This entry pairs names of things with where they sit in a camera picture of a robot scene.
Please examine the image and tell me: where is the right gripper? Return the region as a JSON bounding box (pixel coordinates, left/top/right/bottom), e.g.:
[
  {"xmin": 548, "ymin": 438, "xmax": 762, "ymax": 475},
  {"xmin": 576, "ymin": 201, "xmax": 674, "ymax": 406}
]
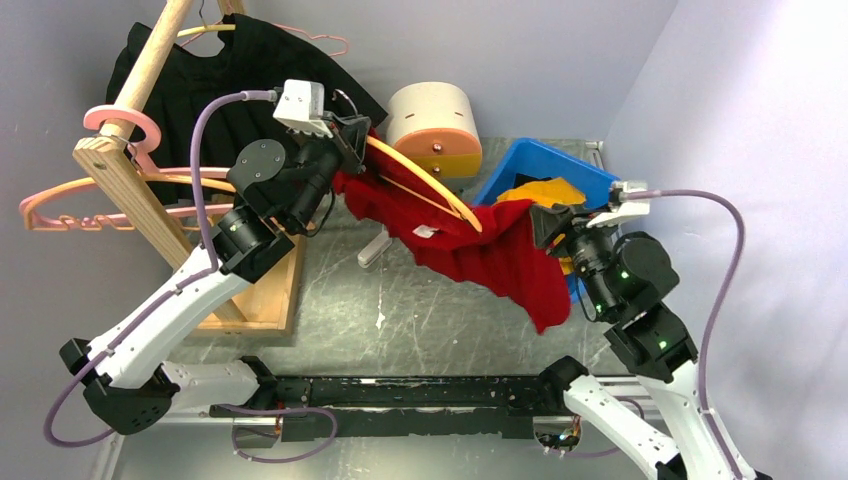
[{"xmin": 527, "ymin": 201, "xmax": 620, "ymax": 316}]

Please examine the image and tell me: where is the black garment on rack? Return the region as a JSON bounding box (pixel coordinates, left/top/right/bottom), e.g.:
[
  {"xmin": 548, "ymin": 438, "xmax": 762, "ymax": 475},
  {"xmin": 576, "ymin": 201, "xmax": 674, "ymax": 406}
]
[{"xmin": 142, "ymin": 14, "xmax": 387, "ymax": 168}]

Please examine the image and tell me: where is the small black skirt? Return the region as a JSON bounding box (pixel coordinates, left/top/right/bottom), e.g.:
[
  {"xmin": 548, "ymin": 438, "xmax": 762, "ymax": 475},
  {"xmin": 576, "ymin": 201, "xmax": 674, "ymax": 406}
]
[{"xmin": 513, "ymin": 173, "xmax": 550, "ymax": 188}]

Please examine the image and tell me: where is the pink plastic hanger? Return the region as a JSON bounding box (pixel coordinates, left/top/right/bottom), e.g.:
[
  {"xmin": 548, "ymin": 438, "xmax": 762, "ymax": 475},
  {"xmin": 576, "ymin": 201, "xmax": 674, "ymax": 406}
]
[{"xmin": 18, "ymin": 103, "xmax": 236, "ymax": 232}]

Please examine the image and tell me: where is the blue plastic bin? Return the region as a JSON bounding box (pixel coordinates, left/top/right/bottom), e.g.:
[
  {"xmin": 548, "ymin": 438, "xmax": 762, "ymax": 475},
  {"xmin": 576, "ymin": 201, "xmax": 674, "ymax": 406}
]
[{"xmin": 471, "ymin": 137, "xmax": 624, "ymax": 306}]

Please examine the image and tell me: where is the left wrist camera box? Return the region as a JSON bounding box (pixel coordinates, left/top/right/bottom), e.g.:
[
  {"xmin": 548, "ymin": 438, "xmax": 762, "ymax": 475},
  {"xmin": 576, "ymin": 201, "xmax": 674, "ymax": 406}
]
[{"xmin": 272, "ymin": 79, "xmax": 333, "ymax": 138}]

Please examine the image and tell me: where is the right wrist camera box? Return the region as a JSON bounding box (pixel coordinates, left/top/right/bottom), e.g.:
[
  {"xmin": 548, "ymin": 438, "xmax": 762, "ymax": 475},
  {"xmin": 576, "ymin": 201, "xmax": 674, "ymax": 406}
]
[{"xmin": 587, "ymin": 181, "xmax": 650, "ymax": 229}]

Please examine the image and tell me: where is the red pleated skirt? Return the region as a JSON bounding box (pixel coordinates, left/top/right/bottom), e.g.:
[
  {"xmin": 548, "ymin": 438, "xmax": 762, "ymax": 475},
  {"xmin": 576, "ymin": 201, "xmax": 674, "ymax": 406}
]
[{"xmin": 333, "ymin": 146, "xmax": 571, "ymax": 333}]

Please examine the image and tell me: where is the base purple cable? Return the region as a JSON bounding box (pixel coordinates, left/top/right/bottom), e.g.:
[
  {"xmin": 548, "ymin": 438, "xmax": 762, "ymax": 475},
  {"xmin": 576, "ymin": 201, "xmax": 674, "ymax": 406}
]
[
  {"xmin": 539, "ymin": 397, "xmax": 644, "ymax": 460},
  {"xmin": 211, "ymin": 404, "xmax": 340, "ymax": 464}
]

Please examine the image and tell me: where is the yellow hanger at rack top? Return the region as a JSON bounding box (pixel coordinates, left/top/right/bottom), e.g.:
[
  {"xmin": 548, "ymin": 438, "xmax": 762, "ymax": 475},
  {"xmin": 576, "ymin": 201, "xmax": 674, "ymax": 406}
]
[{"xmin": 176, "ymin": 24, "xmax": 236, "ymax": 38}]

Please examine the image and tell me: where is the small white block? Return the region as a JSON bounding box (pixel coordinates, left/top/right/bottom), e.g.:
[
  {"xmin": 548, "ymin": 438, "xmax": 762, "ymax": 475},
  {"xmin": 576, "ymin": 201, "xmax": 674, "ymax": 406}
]
[{"xmin": 357, "ymin": 227, "xmax": 393, "ymax": 269}]

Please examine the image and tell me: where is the orange wavy hanger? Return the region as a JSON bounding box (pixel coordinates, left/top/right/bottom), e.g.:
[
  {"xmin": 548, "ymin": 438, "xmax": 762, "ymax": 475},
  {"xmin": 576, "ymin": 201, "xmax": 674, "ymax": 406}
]
[{"xmin": 18, "ymin": 173, "xmax": 235, "ymax": 232}]

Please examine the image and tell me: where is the wooden clothes rack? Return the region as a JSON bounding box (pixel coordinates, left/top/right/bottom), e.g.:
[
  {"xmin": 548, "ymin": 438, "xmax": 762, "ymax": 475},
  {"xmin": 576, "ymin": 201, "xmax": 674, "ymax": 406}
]
[{"xmin": 72, "ymin": 0, "xmax": 305, "ymax": 337}]

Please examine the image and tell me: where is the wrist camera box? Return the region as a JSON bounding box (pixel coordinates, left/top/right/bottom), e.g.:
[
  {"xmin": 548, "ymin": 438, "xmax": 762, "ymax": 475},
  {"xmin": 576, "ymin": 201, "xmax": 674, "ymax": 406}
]
[
  {"xmin": 587, "ymin": 181, "xmax": 650, "ymax": 229},
  {"xmin": 272, "ymin": 79, "xmax": 333, "ymax": 138}
]

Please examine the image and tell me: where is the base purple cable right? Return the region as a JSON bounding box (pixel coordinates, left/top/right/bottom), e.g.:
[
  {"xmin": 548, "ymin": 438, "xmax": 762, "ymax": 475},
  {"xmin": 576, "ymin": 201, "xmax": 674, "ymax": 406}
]
[{"xmin": 539, "ymin": 397, "xmax": 644, "ymax": 460}]

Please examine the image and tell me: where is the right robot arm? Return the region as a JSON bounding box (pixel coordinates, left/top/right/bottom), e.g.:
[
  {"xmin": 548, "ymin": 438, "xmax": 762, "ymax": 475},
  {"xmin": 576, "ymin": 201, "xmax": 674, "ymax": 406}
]
[{"xmin": 530, "ymin": 205, "xmax": 766, "ymax": 479}]

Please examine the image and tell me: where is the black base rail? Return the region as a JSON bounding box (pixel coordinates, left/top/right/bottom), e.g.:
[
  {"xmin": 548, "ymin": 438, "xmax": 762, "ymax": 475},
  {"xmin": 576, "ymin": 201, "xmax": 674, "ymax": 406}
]
[{"xmin": 241, "ymin": 375, "xmax": 573, "ymax": 442}]

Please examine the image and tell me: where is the yellow skirt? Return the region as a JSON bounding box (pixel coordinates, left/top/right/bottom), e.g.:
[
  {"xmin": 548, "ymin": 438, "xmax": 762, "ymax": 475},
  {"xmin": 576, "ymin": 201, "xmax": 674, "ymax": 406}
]
[{"xmin": 496, "ymin": 176, "xmax": 588, "ymax": 276}]

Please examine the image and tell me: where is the round cream drawer box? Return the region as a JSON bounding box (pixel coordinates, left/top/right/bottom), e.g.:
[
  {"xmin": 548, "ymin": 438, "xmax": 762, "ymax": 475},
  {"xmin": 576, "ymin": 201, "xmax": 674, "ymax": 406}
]
[{"xmin": 385, "ymin": 81, "xmax": 483, "ymax": 190}]

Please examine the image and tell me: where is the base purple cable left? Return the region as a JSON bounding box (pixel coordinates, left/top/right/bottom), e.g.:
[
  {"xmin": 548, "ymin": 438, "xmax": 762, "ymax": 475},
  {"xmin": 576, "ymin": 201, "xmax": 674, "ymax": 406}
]
[{"xmin": 211, "ymin": 404, "xmax": 340, "ymax": 464}]

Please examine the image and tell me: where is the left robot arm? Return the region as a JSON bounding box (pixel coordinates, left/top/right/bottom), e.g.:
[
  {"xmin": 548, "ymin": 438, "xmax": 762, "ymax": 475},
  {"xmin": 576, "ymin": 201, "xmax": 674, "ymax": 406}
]
[{"xmin": 60, "ymin": 114, "xmax": 371, "ymax": 435}]

